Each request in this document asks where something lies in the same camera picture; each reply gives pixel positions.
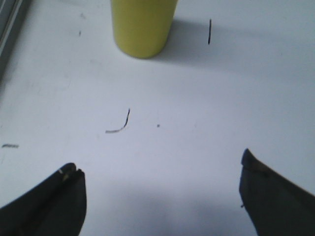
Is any silver digital kitchen scale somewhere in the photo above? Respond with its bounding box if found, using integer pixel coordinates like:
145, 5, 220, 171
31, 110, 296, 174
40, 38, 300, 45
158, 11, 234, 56
0, 0, 32, 81

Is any yellow squeeze bottle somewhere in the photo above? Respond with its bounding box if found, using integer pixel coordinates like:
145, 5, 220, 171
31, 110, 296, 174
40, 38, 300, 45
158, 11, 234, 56
110, 0, 178, 59

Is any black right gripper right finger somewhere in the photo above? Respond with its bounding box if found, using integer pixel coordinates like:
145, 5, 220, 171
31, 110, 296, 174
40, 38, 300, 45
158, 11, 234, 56
239, 149, 315, 236

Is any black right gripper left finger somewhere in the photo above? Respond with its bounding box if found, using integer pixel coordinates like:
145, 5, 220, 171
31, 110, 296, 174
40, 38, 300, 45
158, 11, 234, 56
0, 163, 87, 236

